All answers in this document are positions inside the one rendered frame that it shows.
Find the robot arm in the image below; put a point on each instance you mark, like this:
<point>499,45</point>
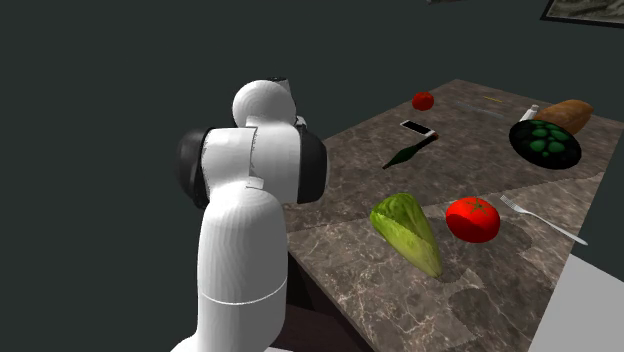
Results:
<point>239,244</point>

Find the silver fork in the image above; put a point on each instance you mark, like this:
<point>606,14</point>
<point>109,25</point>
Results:
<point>541,219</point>

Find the large red tomato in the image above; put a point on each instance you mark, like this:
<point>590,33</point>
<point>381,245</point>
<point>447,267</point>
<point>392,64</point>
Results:
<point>473,220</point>

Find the small red tomato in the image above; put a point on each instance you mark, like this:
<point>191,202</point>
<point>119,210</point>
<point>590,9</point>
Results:
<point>422,101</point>

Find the black bowl with green spots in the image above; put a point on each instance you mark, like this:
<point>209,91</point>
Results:
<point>545,144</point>

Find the green lettuce head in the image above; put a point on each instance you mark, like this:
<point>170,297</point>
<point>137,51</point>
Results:
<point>407,229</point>

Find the dark green wine bottle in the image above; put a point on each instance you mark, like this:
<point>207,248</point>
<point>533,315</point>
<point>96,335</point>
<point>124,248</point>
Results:
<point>404,154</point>

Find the small white bottle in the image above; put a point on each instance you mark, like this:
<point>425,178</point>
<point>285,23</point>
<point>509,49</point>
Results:
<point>528,113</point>

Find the white smartphone with black screen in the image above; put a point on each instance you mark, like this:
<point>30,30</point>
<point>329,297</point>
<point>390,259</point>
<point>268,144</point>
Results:
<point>417,127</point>

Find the yellow pencil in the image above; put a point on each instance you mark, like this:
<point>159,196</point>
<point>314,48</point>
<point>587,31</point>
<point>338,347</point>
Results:
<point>493,99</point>

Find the brown bread loaf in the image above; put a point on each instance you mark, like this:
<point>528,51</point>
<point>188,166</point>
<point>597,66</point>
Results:
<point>568,115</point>

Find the grey long knife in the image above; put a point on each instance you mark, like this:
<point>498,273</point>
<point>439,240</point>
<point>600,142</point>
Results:
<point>480,109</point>

